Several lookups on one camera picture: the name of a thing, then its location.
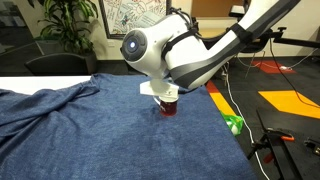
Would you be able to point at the red mug white interior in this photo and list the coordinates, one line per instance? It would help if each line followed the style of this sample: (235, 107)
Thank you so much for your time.
(168, 108)

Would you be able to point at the green plastic bag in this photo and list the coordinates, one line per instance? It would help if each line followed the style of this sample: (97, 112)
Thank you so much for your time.
(234, 122)

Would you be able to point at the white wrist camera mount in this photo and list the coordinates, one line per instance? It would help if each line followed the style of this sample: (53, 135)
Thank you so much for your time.
(157, 87)

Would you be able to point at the black chair by desk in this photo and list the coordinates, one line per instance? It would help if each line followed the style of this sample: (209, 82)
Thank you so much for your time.
(256, 46)

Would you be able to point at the dark office chair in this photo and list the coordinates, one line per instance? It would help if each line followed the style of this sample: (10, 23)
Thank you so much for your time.
(57, 64)

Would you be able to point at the blue denim tablecloth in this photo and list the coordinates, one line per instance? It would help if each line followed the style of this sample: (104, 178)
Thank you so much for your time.
(104, 129)

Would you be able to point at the orange handled clamp near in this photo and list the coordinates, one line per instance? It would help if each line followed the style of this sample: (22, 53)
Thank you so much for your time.
(284, 136)

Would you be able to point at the black tripod stand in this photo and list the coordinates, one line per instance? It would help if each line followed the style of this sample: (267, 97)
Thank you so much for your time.
(279, 152)

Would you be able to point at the potted green plant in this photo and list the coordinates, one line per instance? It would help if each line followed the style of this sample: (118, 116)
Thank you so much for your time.
(67, 22)

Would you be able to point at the framed map poster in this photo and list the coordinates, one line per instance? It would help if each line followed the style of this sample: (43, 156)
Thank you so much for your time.
(121, 16)

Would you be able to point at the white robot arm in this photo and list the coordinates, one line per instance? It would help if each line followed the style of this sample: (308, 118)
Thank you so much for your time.
(173, 48)

